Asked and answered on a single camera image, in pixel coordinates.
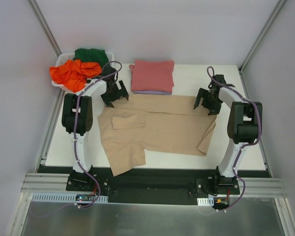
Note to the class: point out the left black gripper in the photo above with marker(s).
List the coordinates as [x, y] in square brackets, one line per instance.
[115, 93]

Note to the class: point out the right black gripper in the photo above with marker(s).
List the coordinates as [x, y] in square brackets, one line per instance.
[207, 100]

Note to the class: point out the beige t shirt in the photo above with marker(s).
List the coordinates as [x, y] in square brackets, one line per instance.
[161, 123]

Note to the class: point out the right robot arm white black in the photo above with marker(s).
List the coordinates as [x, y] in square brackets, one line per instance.
[244, 130]

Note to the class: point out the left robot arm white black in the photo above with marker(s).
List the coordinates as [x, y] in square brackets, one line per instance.
[77, 119]

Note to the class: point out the lavender folded t shirt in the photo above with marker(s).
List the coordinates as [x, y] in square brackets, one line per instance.
[152, 92]

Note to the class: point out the green t shirt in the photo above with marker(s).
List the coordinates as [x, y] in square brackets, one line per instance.
[91, 55]

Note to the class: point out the orange t shirt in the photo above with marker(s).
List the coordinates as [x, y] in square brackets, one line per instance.
[73, 74]

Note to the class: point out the pink folded t shirt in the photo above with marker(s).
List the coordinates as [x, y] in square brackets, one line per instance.
[152, 76]

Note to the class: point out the white plastic basket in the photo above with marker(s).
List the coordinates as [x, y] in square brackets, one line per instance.
[63, 58]

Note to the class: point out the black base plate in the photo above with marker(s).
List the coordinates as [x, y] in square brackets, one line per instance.
[151, 186]

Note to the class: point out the right white cable duct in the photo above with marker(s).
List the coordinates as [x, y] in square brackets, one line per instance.
[205, 202]

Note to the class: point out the white cable duct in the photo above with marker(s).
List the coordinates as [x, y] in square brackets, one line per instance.
[68, 198]
[205, 202]

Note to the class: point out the left aluminium frame post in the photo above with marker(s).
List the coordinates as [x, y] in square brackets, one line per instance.
[44, 25]

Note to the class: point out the aluminium frame post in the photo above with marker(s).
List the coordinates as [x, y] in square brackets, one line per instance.
[44, 25]
[262, 34]

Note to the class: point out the right aluminium frame post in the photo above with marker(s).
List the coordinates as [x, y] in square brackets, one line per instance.
[262, 34]

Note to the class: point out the left white cable duct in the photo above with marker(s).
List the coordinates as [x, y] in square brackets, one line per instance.
[68, 198]

